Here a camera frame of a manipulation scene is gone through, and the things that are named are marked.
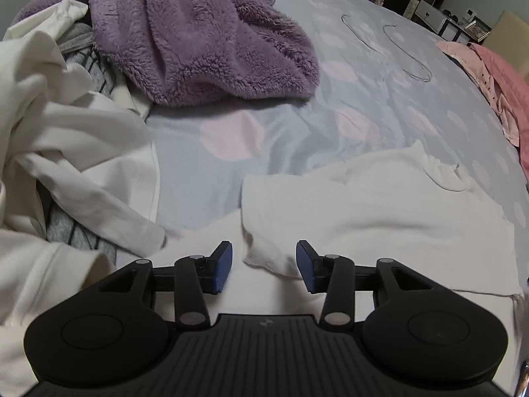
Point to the grey pink-dotted bed sheet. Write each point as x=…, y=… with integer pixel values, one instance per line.
x=289, y=132

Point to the white drawer cabinet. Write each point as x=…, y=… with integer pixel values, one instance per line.
x=430, y=16

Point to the white clothes pile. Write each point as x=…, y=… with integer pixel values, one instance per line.
x=62, y=132

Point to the light pink garment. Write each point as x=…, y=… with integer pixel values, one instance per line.
x=475, y=66

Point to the beige headboard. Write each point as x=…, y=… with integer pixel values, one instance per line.
x=510, y=29

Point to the purple fleece garment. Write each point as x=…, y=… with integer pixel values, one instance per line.
x=198, y=37

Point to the coral pink garment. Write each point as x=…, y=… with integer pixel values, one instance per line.
x=510, y=87

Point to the picture frame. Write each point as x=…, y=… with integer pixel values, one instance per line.
x=478, y=29

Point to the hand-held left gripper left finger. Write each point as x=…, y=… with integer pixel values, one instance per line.
x=221, y=266

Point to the grey striped garment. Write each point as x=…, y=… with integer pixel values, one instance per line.
x=89, y=72

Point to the white shirt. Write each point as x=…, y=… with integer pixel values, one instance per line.
x=372, y=215

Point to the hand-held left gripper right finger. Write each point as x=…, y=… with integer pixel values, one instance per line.
x=306, y=269

